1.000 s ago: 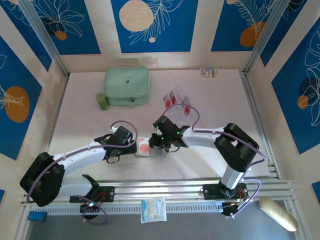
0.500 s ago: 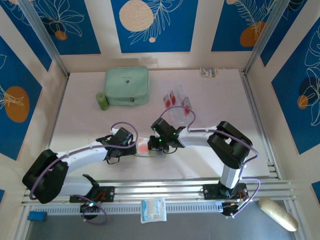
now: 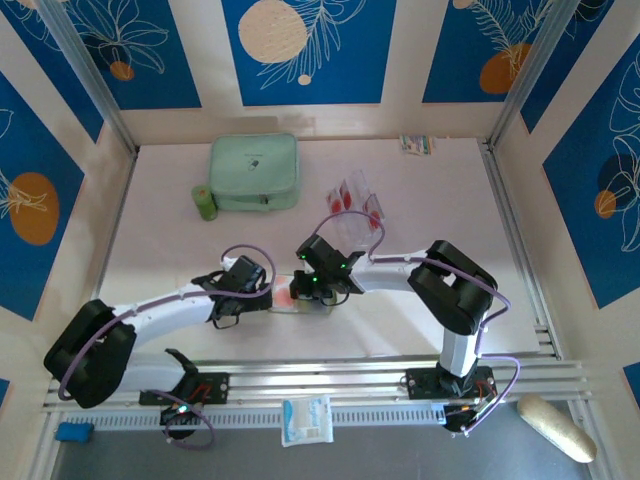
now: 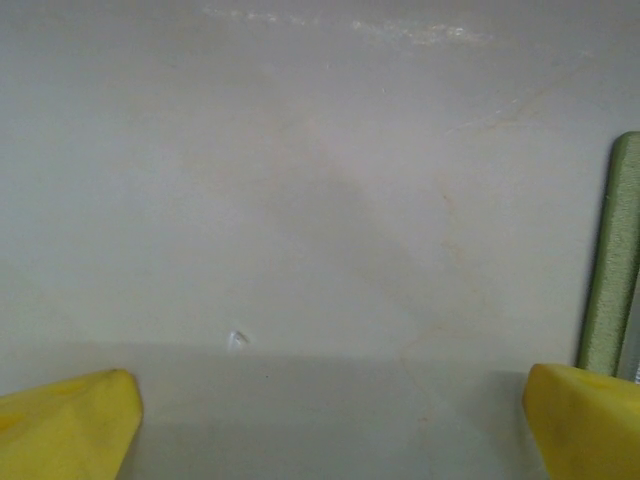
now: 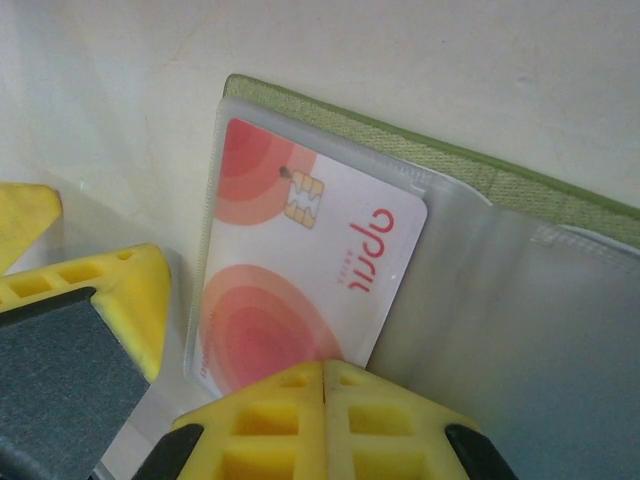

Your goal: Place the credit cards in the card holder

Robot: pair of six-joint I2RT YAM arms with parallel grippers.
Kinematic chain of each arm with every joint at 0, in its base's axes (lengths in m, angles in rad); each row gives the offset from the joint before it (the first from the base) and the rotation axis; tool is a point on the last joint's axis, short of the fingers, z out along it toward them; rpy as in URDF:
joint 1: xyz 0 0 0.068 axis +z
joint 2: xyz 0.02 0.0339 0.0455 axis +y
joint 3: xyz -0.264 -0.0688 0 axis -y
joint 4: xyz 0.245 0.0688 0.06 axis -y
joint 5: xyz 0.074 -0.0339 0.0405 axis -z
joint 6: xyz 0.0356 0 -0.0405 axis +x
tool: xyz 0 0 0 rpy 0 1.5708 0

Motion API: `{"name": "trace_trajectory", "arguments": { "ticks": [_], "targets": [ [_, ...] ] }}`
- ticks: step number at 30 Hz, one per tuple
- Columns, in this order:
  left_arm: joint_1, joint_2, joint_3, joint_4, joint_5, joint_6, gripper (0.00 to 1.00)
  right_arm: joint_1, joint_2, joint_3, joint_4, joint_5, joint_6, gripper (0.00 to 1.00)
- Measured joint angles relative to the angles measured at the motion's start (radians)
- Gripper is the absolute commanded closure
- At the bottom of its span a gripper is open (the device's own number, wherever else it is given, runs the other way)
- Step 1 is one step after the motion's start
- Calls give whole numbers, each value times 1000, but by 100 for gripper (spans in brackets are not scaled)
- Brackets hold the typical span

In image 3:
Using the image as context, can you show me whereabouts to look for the green snap card holder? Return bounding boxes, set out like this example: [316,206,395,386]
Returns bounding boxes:
[269,273,337,317]

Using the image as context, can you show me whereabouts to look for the clear acrylic card stand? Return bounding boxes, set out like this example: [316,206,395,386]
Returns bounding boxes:
[323,168,389,247]

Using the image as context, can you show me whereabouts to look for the green tape roll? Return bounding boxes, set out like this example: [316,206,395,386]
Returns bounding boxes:
[191,183,219,222]

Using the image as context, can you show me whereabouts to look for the mint green zip pouch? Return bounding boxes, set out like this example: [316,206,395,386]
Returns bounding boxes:
[208,132,301,214]

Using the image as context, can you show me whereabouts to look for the white blue wipes packet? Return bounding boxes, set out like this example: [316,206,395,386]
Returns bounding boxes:
[280,394,335,448]

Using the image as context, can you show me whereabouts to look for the printed paper packet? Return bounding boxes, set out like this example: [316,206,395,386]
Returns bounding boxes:
[398,133,435,156]

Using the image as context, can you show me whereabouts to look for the blue sponge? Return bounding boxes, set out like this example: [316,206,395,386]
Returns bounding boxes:
[54,422,95,444]

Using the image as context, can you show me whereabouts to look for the beige cork roller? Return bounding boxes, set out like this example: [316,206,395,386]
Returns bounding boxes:
[517,394,599,464]

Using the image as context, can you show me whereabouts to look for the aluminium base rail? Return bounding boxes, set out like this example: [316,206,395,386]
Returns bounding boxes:
[42,353,591,416]

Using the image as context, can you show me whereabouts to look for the slotted grey cable duct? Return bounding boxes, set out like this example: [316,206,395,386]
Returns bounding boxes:
[59,403,451,432]

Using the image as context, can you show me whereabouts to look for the aluminium table side rail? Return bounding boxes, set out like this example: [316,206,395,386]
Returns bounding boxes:
[72,149,139,371]
[479,142,564,359]

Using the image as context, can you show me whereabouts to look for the aluminium frame post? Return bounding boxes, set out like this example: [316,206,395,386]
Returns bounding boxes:
[487,0,591,151]
[37,0,140,157]

